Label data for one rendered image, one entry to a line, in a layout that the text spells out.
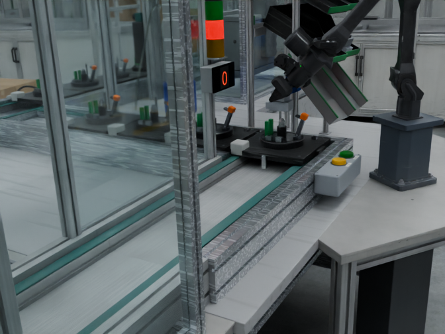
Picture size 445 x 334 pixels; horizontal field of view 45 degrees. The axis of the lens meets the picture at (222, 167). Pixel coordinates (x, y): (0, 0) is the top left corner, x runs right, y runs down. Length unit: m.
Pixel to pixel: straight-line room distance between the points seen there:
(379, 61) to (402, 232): 4.28
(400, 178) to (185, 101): 0.99
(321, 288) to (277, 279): 1.61
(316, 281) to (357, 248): 1.52
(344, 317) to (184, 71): 0.82
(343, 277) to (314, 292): 1.40
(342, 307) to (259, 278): 0.29
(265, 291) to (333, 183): 0.45
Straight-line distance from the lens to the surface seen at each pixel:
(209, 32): 1.51
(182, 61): 0.80
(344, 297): 1.38
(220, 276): 1.09
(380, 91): 5.66
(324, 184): 1.48
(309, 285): 2.79
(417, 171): 1.70
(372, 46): 5.59
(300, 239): 1.34
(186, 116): 0.82
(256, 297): 1.12
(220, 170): 1.56
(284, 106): 1.65
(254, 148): 1.66
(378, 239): 1.37
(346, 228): 1.41
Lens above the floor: 1.47
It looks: 19 degrees down
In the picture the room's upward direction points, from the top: 2 degrees counter-clockwise
